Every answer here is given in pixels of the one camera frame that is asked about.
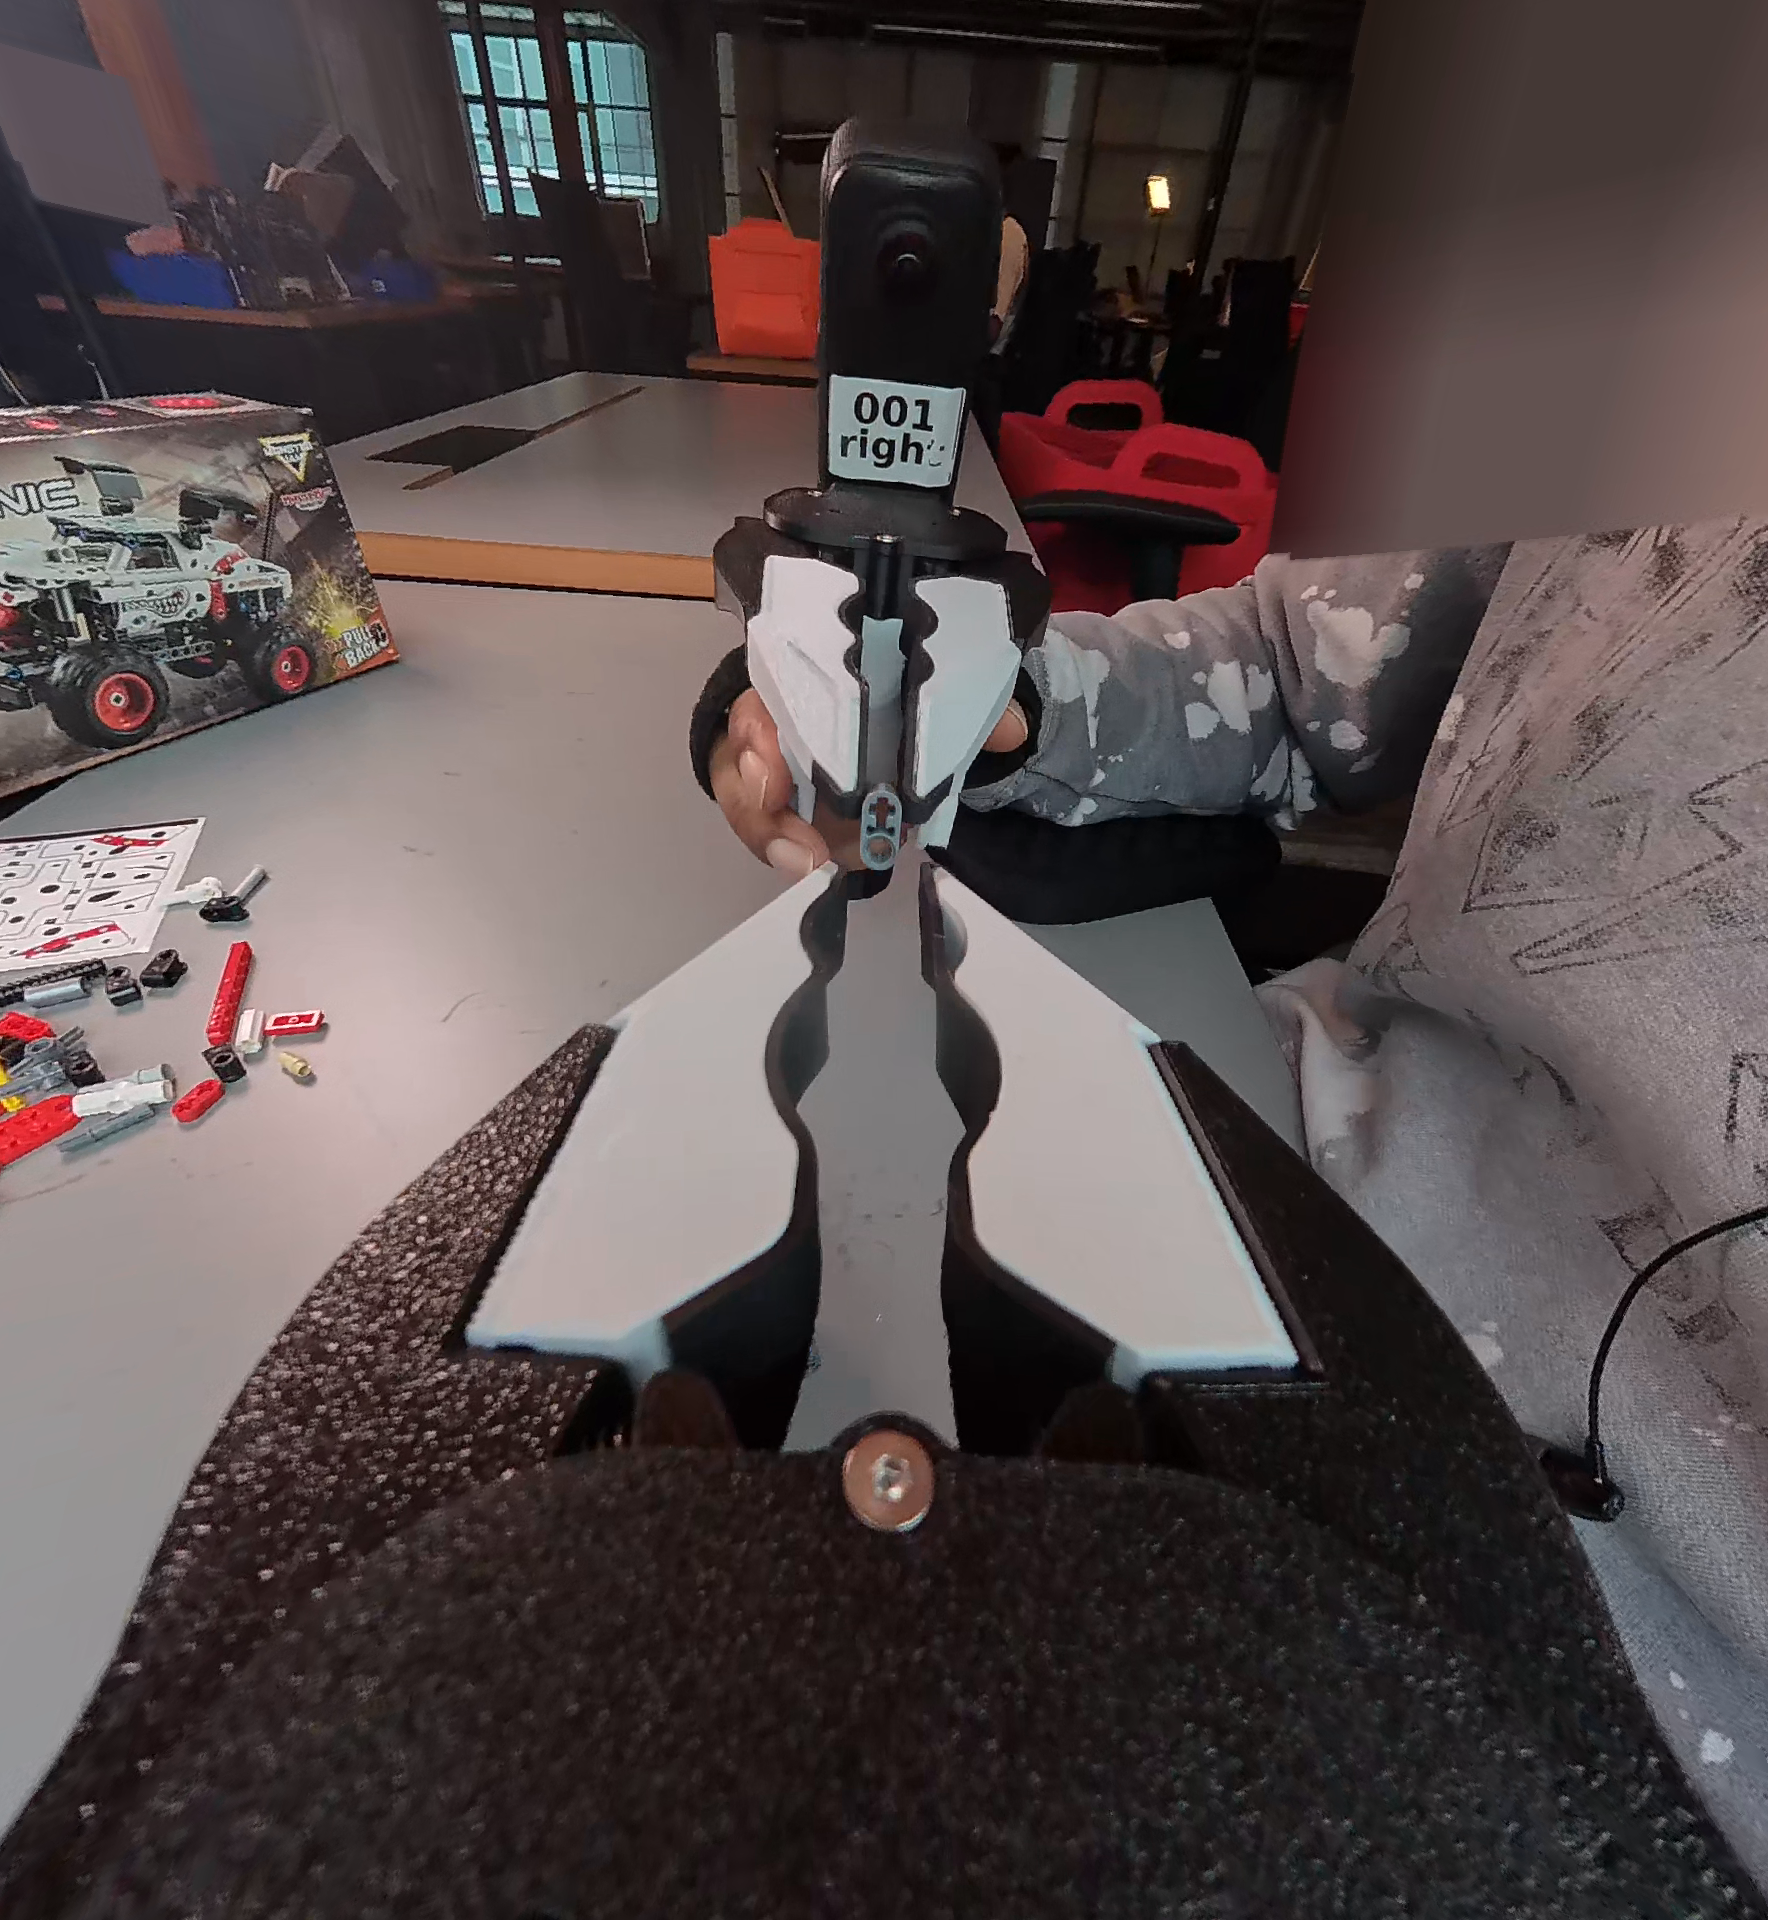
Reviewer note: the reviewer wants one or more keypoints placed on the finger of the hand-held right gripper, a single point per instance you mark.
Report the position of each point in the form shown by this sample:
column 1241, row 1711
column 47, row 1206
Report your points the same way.
column 961, row 675
column 809, row 675

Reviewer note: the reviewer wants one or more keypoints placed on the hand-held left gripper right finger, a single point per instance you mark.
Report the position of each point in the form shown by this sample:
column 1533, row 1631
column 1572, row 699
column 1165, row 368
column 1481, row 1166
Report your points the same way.
column 1125, row 1184

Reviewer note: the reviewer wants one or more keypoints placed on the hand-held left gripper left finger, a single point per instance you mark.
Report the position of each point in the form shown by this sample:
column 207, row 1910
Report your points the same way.
column 648, row 1174

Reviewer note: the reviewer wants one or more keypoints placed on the person's right forearm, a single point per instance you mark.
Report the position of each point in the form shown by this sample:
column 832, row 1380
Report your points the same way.
column 1200, row 691

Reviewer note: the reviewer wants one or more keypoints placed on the grey desk with wooden edge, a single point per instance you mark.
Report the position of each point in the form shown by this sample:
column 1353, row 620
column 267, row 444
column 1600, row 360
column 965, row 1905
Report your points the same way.
column 648, row 464

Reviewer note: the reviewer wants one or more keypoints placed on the person's right hand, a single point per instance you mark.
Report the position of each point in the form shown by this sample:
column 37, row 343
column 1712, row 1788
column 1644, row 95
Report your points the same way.
column 768, row 795

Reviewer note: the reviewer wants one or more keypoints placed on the orange seat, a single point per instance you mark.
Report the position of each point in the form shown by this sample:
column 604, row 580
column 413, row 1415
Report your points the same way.
column 768, row 292

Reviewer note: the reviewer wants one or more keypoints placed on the red plastic chair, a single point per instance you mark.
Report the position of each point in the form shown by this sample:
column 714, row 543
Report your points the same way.
column 1080, row 444
column 1200, row 481

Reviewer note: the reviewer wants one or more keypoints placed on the black office chair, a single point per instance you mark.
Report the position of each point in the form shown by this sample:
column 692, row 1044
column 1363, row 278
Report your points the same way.
column 1141, row 526

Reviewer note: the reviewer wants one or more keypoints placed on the floor lamp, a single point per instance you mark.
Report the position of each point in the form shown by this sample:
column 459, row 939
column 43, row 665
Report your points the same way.
column 1160, row 194

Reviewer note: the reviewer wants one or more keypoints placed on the small red plate brick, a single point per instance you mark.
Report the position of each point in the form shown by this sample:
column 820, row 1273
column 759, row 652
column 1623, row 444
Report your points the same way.
column 297, row 1023

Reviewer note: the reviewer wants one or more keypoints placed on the window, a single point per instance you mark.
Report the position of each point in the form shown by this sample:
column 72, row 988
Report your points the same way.
column 523, row 106

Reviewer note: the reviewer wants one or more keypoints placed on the long red beam brick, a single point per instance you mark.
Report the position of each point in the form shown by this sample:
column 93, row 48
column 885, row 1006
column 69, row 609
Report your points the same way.
column 232, row 990

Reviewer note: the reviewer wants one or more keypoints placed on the short red liftarm brick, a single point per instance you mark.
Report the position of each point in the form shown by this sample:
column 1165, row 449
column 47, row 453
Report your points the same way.
column 198, row 1100

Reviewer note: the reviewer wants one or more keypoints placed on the person's grey patterned sweatshirt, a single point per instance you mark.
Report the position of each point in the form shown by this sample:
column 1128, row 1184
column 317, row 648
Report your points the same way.
column 1572, row 976

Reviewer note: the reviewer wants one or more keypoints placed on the small white connector brick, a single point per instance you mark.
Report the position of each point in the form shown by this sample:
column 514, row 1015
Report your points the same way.
column 196, row 894

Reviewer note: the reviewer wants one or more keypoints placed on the long white connector brick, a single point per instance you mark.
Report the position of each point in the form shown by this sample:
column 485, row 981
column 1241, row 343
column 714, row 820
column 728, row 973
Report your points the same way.
column 114, row 1097

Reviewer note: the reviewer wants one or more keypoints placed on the long grey connector brick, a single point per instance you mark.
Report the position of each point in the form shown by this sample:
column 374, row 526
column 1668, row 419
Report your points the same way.
column 108, row 1135

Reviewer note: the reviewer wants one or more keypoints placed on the grey tube brick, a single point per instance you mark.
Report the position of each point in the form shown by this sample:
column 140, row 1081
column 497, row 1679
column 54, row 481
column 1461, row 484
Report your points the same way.
column 69, row 990

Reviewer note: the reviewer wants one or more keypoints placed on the pile of mixed toy bricks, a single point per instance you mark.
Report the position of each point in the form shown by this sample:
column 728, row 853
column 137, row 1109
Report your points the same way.
column 15, row 1125

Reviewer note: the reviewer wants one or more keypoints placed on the white sticker sheet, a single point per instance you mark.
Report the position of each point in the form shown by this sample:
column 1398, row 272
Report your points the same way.
column 60, row 901

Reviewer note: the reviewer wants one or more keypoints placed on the toy truck box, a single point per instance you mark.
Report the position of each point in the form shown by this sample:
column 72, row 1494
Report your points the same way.
column 150, row 599

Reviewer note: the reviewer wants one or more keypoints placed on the blue storage crate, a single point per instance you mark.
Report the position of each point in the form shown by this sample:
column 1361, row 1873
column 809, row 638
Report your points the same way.
column 171, row 284

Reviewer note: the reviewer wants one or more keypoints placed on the grey board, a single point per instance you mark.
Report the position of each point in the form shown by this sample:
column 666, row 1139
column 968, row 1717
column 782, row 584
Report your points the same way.
column 77, row 128

